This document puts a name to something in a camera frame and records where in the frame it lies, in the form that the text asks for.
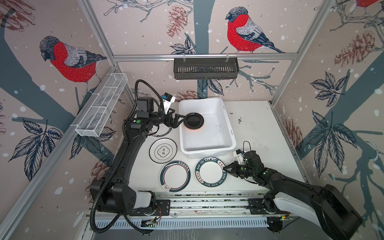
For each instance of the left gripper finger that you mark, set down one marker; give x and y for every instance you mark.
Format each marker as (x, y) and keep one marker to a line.
(178, 116)
(176, 122)

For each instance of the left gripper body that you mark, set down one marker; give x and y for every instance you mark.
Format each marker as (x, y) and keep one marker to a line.
(166, 119)

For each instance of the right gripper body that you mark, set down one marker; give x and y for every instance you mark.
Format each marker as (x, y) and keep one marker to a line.
(245, 169)

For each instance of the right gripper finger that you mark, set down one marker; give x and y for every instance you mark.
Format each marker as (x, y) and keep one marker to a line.
(235, 164)
(231, 171)

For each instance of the white plate green lettered rim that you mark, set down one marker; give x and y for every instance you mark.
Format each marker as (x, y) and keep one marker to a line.
(210, 172)

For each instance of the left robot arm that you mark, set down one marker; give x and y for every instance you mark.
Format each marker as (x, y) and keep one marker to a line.
(112, 193)

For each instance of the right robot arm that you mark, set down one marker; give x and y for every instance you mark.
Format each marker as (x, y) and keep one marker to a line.
(324, 206)

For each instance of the white plastic bin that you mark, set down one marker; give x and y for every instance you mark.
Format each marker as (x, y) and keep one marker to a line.
(215, 137)

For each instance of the white plate dark lettered rim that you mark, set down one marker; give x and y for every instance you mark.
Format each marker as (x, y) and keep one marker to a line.
(161, 131)

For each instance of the white plate black line pattern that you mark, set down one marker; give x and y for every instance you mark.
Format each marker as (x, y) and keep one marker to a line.
(163, 151)

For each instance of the white plate green red rim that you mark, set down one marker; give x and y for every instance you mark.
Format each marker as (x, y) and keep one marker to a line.
(175, 176)

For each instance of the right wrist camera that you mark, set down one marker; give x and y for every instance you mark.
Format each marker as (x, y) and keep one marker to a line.
(239, 155)

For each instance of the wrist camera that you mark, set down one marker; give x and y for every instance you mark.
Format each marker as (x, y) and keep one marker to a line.
(239, 155)
(168, 99)

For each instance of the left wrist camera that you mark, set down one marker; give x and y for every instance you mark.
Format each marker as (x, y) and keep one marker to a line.
(168, 99)

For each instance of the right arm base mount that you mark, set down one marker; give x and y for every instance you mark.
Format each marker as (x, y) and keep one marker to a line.
(259, 207)

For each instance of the black wall basket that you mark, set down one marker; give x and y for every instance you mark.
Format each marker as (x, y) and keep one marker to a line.
(206, 68)

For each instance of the white wire mesh basket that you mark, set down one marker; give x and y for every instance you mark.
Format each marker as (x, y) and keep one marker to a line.
(98, 113)

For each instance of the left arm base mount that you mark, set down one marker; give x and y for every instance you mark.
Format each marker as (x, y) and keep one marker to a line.
(157, 209)

